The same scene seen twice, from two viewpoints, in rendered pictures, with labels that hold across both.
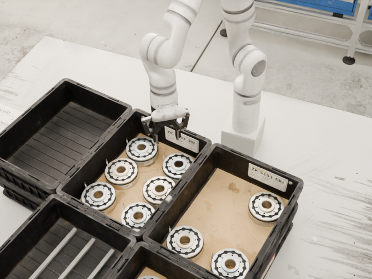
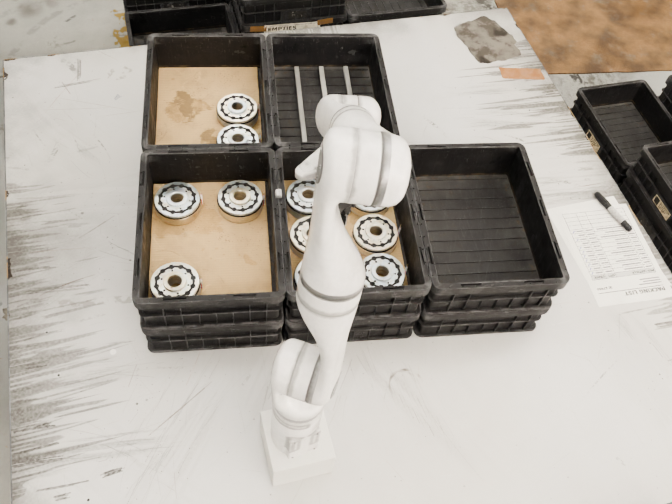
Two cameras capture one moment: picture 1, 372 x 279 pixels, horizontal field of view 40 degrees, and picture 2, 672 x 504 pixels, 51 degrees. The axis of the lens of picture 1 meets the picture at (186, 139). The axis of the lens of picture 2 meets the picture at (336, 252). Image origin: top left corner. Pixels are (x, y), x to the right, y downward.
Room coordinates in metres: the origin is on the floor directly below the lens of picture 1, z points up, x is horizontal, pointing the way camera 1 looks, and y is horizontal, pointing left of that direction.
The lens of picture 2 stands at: (1.58, -0.54, 2.13)
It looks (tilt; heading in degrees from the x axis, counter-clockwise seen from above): 56 degrees down; 133
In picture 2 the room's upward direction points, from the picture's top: 9 degrees clockwise
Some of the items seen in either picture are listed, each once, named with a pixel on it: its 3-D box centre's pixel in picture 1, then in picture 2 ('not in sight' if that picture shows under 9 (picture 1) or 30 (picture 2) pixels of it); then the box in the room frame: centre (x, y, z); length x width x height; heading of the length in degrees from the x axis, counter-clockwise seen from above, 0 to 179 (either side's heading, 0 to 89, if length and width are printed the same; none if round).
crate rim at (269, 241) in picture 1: (226, 210); (209, 222); (0.79, -0.10, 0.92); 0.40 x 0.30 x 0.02; 147
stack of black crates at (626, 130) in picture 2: not in sight; (623, 141); (0.95, 1.62, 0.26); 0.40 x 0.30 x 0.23; 156
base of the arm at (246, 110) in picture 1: (246, 107); (296, 416); (1.23, -0.21, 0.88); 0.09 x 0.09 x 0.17; 75
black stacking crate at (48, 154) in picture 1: (63, 141); (475, 226); (1.12, 0.40, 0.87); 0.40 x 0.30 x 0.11; 147
